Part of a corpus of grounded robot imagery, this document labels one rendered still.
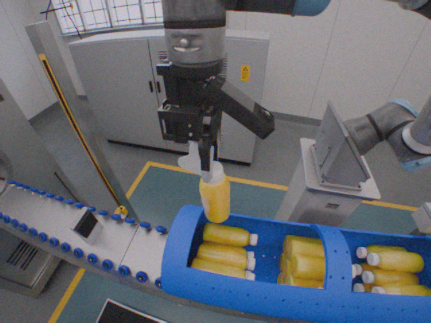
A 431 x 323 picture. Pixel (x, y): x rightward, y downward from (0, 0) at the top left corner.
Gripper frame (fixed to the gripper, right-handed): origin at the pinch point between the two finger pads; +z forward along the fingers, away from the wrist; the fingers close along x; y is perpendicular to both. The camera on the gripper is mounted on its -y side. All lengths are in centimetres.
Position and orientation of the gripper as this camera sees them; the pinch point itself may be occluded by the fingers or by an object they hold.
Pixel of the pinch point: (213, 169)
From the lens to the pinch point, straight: 37.1
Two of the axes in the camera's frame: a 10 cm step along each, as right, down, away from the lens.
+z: 0.0, 7.2, 6.9
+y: -9.8, -1.5, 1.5
